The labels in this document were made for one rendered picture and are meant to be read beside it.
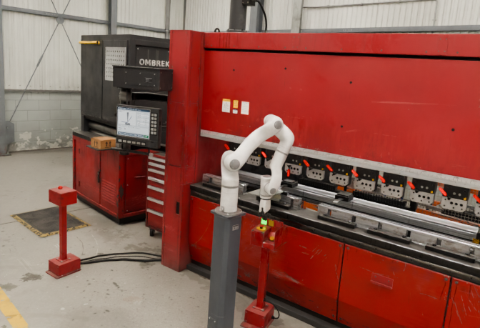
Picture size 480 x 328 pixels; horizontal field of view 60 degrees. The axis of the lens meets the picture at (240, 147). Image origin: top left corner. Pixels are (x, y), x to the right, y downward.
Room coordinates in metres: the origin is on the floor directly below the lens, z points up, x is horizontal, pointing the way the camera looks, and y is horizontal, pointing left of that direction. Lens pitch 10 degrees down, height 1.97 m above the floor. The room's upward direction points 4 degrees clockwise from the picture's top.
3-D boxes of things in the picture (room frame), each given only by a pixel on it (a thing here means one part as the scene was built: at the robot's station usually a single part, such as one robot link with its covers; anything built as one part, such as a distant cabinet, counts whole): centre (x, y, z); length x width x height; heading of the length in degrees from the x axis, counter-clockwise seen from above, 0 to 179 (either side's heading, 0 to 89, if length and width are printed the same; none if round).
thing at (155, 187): (4.59, 0.69, 0.50); 0.50 x 0.50 x 1.00; 55
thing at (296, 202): (3.41, -0.37, 0.92); 0.39 x 0.06 x 0.10; 55
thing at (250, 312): (3.01, -0.24, 0.06); 0.25 x 0.20 x 0.12; 153
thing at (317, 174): (3.22, -0.63, 1.26); 0.15 x 0.09 x 0.17; 55
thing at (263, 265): (3.04, -0.26, 0.39); 0.05 x 0.05 x 0.54; 63
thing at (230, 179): (2.80, 0.06, 1.30); 0.19 x 0.12 x 0.24; 13
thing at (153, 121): (3.72, 0.92, 1.42); 0.45 x 0.12 x 0.36; 70
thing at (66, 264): (3.60, 1.58, 0.41); 0.25 x 0.20 x 0.83; 145
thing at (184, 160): (4.15, 0.37, 1.15); 0.85 x 0.25 x 2.30; 145
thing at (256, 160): (3.57, -0.14, 1.26); 0.15 x 0.09 x 0.17; 55
